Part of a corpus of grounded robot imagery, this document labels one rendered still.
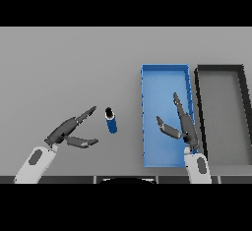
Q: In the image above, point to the blue pipe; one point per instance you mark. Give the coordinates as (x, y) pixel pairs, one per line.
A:
(111, 121)

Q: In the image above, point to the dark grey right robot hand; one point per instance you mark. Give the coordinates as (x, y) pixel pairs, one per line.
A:
(187, 127)

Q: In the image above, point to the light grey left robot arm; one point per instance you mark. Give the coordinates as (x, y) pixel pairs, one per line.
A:
(34, 163)

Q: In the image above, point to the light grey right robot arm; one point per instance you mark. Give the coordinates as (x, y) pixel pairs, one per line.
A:
(198, 167)

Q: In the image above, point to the dark grey bin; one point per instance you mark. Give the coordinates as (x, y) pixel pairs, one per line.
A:
(223, 113)

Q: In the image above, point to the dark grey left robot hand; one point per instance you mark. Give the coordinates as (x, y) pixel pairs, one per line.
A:
(62, 131)

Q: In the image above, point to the blue bin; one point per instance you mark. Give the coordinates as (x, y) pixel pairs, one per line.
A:
(165, 117)

